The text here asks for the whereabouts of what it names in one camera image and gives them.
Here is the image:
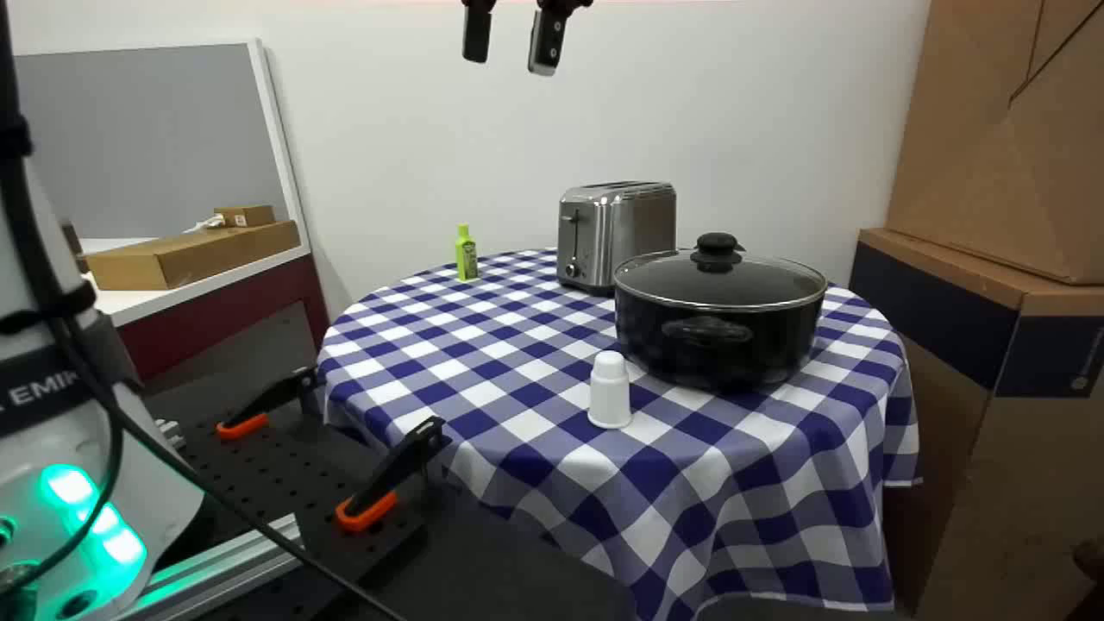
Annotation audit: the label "glass pot lid black knob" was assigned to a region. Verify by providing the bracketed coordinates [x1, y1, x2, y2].
[611, 233, 831, 310]

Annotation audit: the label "black cooking pot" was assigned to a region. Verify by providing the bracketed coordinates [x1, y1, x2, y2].
[611, 274, 831, 397]

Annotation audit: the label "silver toaster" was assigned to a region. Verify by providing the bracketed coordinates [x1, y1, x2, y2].
[554, 180, 680, 298]

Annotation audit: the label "small green bottle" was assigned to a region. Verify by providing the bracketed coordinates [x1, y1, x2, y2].
[452, 220, 484, 288]

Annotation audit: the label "small cardboard box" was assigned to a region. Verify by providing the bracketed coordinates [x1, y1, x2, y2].
[211, 203, 278, 233]

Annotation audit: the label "white plastic cup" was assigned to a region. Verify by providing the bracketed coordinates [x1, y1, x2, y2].
[587, 348, 637, 433]

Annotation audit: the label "flat cardboard box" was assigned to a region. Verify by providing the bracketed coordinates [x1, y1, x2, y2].
[82, 219, 302, 294]

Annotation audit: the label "white top red cabinet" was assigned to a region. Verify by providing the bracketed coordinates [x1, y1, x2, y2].
[78, 236, 334, 388]

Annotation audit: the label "large cardboard box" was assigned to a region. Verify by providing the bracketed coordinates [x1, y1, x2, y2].
[882, 0, 1104, 289]

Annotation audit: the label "blue white checked tablecloth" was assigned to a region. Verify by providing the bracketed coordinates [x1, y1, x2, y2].
[314, 245, 924, 621]

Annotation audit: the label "large brown cardboard boxes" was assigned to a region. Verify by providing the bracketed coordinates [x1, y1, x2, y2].
[844, 225, 1104, 621]

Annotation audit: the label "grey board white frame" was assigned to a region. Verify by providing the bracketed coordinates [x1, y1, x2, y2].
[9, 37, 317, 255]

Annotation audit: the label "black clamp orange handle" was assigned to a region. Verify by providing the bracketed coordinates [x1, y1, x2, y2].
[214, 362, 329, 448]
[332, 413, 452, 537]

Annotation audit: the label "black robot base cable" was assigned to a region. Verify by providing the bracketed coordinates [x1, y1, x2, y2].
[0, 0, 411, 621]

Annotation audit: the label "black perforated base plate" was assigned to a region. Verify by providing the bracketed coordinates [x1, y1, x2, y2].
[170, 394, 432, 592]

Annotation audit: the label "aluminium rail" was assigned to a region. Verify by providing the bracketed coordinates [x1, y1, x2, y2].
[126, 512, 306, 621]

